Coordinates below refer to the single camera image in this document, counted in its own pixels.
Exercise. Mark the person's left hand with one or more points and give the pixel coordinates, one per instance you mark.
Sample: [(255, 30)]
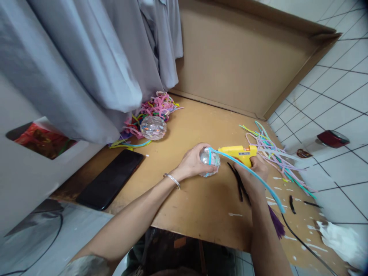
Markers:
[(191, 164)]

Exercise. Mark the person's right hand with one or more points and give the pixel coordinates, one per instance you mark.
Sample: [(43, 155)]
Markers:
[(253, 175)]

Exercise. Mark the person's left fingers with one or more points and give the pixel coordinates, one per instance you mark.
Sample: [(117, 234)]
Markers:
[(202, 148)]

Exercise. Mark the person's right fingers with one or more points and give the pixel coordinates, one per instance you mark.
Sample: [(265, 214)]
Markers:
[(244, 169)]

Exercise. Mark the person's left thumb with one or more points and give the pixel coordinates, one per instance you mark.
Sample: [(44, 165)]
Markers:
[(209, 171)]

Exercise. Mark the clear faceted plastic ball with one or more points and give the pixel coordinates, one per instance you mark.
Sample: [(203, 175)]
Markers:
[(210, 164)]

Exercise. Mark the light blue pipe cleaner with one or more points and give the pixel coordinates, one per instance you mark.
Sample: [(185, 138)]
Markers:
[(253, 175)]

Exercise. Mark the yellow hot glue gun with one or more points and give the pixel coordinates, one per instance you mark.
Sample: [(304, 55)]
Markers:
[(240, 153)]

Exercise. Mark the brown work board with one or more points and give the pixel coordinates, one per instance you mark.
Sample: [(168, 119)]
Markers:
[(201, 172)]

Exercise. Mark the long black pipe cleaner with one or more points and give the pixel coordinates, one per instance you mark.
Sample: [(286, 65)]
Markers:
[(237, 181)]

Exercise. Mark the bundle of pastel pipe cleaners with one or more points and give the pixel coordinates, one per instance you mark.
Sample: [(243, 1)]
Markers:
[(279, 156)]

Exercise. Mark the clear ball with coloured beads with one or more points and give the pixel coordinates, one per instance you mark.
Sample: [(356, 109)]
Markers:
[(153, 128)]

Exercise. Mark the short black pipe cleaner piece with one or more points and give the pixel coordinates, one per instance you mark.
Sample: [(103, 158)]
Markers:
[(292, 204), (313, 204)]

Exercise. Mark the pile of curled pipe cleaners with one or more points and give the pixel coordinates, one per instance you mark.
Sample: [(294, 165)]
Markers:
[(155, 110)]

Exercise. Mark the purple pipe cleaner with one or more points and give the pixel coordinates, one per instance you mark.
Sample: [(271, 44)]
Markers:
[(276, 222)]

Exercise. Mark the person's legs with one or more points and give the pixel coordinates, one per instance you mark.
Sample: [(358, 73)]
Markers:
[(178, 256)]

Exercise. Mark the dark red lid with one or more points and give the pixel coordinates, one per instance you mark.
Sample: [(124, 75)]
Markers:
[(333, 138)]

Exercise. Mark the black smartphone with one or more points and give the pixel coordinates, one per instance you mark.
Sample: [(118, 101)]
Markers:
[(110, 179)]

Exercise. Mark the brown cardboard board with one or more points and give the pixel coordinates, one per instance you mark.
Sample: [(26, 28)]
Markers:
[(244, 54)]

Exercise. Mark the white crumpled cloth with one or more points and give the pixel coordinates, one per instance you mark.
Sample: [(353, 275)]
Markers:
[(342, 241)]

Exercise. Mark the grey curtain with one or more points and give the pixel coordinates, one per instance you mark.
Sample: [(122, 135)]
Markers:
[(86, 63)]

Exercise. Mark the white box with cutout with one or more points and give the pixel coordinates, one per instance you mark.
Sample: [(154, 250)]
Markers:
[(26, 161)]

